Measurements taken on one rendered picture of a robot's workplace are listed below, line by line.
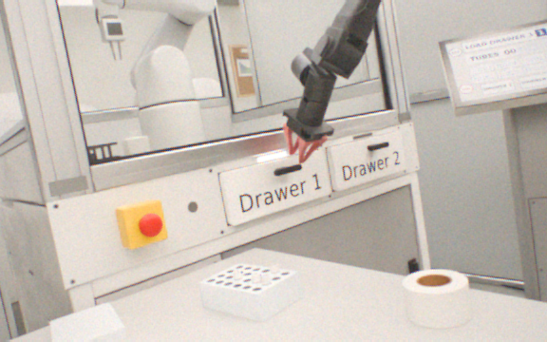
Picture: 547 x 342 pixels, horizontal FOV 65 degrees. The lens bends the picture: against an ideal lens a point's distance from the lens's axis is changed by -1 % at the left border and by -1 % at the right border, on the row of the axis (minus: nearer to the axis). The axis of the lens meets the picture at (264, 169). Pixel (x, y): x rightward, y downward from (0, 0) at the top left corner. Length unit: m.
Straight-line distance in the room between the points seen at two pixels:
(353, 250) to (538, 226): 0.75
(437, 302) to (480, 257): 2.09
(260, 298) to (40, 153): 0.43
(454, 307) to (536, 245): 1.24
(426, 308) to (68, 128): 0.61
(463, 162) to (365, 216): 1.33
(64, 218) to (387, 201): 0.86
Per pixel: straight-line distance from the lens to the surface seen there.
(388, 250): 1.30
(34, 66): 0.80
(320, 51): 0.85
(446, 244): 2.65
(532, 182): 1.69
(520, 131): 1.66
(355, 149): 1.14
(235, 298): 0.61
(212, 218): 0.89
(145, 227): 0.75
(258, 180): 0.93
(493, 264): 2.58
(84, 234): 0.80
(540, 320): 0.55
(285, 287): 0.61
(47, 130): 0.78
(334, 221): 1.13
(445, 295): 0.51
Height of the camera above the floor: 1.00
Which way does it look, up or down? 5 degrees down
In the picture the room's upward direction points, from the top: 10 degrees counter-clockwise
